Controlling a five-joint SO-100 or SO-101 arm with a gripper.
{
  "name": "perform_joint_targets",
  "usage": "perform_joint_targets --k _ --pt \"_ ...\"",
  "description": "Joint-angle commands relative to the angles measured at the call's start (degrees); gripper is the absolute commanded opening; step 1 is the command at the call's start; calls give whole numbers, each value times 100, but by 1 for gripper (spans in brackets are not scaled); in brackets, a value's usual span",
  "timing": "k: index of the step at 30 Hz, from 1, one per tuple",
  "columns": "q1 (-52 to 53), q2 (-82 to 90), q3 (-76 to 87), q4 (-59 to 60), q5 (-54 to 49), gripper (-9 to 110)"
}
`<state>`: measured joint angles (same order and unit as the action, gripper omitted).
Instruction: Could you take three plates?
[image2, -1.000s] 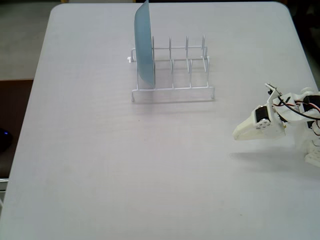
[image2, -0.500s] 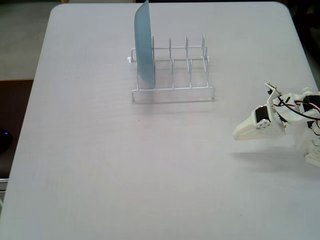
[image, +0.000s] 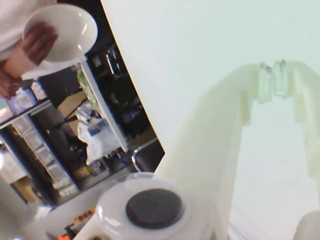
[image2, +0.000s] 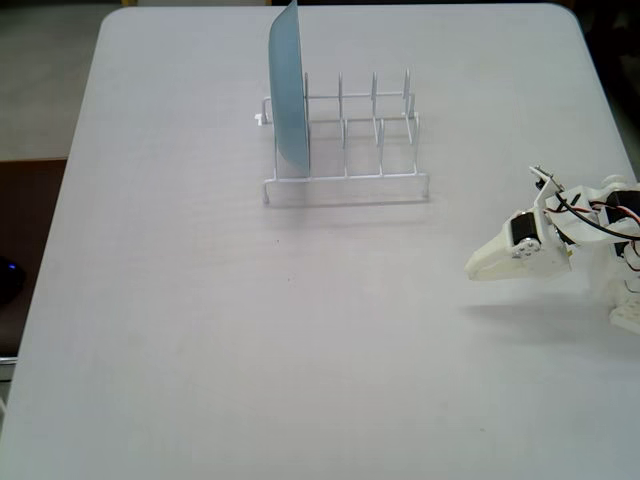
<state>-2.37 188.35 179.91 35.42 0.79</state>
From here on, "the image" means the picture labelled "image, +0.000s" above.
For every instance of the person bare hand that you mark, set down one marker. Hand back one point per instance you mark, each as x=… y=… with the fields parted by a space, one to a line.
x=37 y=42

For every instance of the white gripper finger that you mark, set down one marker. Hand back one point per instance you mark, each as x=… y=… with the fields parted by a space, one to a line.
x=310 y=112
x=207 y=150

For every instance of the person torso white shirt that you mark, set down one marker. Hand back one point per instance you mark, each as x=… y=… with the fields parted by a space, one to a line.
x=12 y=22

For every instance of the cluttered storage shelf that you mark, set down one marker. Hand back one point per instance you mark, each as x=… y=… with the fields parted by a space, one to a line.
x=62 y=140

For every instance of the person bare forearm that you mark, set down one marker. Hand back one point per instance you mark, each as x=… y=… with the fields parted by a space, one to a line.
x=20 y=62

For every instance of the white plate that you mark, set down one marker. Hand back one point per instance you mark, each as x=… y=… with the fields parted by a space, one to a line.
x=72 y=32

